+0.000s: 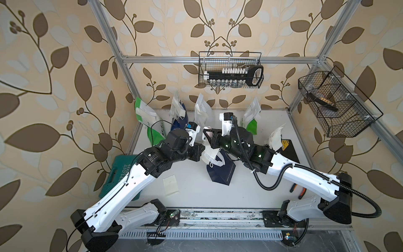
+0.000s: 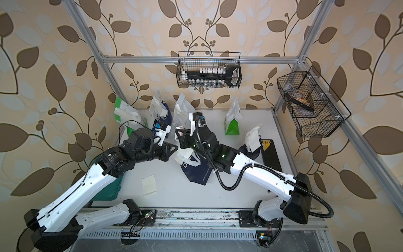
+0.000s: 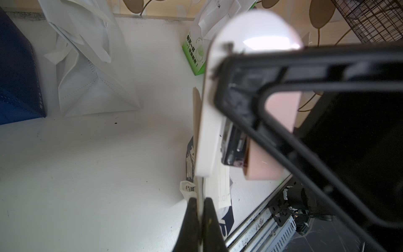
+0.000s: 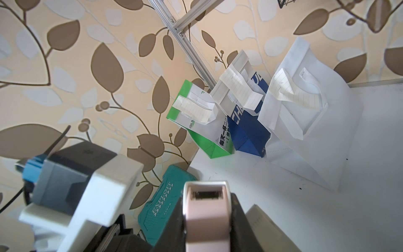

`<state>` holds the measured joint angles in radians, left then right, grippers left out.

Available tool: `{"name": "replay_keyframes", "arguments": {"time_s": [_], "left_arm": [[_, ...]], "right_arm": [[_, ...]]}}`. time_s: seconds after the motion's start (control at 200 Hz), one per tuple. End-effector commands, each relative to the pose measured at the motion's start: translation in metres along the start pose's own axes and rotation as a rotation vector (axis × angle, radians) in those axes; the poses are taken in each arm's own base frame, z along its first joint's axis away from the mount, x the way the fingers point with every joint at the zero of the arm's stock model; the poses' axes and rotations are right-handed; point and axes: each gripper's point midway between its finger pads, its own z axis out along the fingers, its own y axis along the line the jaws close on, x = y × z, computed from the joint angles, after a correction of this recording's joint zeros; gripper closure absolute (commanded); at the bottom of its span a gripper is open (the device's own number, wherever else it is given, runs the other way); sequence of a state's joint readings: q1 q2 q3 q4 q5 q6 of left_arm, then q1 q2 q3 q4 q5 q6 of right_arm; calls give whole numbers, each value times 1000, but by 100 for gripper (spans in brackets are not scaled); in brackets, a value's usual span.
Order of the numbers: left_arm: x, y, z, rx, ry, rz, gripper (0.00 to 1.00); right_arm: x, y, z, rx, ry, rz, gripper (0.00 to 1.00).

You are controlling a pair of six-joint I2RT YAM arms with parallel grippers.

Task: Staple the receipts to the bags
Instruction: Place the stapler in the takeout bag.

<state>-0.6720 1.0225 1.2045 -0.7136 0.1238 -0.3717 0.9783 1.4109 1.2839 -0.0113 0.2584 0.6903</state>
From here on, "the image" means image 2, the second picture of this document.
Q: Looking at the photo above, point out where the white paper bag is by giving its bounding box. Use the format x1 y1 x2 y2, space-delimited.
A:
173 93 195 128

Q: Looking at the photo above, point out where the dark navy small bag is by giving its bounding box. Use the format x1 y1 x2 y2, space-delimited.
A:
181 153 213 186

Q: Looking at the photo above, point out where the small green paper bag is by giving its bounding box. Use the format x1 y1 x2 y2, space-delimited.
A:
225 97 242 135

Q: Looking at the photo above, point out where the large green white bag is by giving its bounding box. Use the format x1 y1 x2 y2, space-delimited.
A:
114 97 148 136

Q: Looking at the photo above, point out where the small blue paper bag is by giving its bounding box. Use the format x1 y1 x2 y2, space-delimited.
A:
154 101 173 126

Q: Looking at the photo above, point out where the navy blue paper bag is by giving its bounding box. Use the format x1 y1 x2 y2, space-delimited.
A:
238 145 260 160

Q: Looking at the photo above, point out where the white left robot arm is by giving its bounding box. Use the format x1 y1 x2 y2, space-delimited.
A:
24 129 178 252

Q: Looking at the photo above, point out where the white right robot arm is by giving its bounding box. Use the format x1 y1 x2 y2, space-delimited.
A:
175 127 312 226

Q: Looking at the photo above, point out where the black socket set holder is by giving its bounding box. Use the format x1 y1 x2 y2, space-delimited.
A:
184 65 242 87

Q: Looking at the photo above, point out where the green plastic tool case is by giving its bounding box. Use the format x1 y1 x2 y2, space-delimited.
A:
92 176 123 201

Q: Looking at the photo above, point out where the black yellow flat case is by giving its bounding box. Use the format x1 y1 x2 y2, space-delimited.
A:
260 139 282 172

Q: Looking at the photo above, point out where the tool in right basket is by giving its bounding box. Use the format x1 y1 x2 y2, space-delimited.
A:
288 96 314 112

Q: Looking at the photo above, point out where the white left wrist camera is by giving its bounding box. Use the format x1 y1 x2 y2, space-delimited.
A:
152 122 171 147

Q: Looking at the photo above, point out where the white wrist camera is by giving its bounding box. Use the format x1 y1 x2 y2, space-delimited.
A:
189 112 206 131
152 122 171 147

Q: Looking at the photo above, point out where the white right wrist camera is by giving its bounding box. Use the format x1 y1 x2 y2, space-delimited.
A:
189 112 206 131

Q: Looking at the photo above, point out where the black wire basket back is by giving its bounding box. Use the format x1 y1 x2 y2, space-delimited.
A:
176 50 242 89

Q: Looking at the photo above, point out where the black wire basket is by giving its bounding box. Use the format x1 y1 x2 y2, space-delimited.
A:
176 50 242 89
277 66 352 138

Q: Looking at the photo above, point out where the aluminium front rail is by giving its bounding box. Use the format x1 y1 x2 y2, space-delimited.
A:
79 207 328 231

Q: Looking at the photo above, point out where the black wire basket right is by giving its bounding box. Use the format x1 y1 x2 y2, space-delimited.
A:
277 66 352 138

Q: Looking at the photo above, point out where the black corrugated cable hose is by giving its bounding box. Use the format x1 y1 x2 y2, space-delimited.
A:
194 116 334 219

